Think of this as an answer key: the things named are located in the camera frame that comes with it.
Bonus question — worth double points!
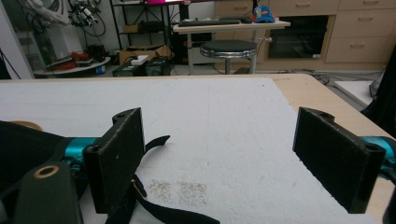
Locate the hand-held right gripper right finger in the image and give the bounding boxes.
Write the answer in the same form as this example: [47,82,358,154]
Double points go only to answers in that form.
[292,106,396,215]

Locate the white power adapter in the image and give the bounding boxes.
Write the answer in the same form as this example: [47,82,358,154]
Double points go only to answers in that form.
[130,55,149,66]

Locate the tan round rim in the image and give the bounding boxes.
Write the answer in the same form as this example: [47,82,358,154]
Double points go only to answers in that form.
[10,120,43,132]

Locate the floor cables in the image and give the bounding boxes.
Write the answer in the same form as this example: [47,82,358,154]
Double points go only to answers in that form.
[292,69,384,87]

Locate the white machine with cables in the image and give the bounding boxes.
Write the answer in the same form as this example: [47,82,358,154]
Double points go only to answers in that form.
[18,0,106,63]

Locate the black metal shelf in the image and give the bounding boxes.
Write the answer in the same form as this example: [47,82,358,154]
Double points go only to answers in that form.
[109,0,176,50]

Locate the black round stool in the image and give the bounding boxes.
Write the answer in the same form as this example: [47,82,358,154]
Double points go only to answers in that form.
[199,39,258,75]

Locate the white board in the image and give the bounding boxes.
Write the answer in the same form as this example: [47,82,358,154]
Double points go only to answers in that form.
[334,79,375,108]

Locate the black bag with strap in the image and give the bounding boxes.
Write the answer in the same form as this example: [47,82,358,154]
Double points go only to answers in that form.
[0,120,220,224]

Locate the black keyboard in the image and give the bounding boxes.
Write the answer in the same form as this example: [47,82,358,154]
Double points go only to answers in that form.
[177,18,241,28]

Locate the light wooden drawer cabinet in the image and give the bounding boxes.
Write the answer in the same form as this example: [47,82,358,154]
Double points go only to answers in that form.
[214,0,396,71]

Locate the white foam mat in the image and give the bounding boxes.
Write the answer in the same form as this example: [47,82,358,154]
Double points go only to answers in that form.
[0,77,377,224]

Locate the black equipment box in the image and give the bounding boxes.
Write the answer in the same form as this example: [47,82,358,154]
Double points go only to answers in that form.
[112,63,148,77]
[145,57,172,77]

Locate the cardboard box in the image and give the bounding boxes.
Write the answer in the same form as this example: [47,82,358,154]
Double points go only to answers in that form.
[119,45,174,66]

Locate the round white platform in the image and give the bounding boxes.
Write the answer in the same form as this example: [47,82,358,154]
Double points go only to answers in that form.
[33,56,111,77]

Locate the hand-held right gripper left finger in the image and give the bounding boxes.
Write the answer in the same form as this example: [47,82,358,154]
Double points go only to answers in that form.
[64,107,146,215]

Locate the black built-in oven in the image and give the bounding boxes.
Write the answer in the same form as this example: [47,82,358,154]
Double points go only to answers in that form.
[268,15,330,60]

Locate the dark curtain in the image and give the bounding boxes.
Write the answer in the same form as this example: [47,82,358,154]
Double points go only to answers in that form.
[362,46,396,138]

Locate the blue cap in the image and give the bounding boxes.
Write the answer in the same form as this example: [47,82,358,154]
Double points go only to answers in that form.
[252,5,276,24]

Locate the light wooden desk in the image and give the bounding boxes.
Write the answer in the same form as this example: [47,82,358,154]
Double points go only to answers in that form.
[172,20,291,76]

